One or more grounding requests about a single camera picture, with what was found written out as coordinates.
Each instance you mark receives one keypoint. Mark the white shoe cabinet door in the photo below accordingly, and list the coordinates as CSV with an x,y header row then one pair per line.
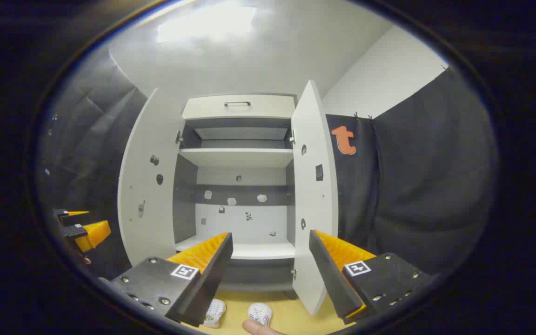
x,y
147,218
312,204

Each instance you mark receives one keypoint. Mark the white canvas shoe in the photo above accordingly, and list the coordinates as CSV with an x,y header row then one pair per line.
x,y
259,312
215,311

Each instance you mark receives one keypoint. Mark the white cabinet drawer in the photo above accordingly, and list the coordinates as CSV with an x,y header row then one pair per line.
x,y
203,109

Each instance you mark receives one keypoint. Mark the white shoe cabinet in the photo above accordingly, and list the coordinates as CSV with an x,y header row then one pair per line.
x,y
237,158

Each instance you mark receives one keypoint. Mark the black backdrop cloth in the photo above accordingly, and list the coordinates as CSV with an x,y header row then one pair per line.
x,y
86,149
426,177

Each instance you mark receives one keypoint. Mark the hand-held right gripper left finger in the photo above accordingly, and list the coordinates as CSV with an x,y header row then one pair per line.
x,y
212,274

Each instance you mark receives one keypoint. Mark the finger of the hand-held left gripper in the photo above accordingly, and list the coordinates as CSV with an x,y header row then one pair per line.
x,y
93,235
65,214

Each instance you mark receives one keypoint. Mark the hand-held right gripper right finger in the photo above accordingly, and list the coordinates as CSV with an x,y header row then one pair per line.
x,y
331,279

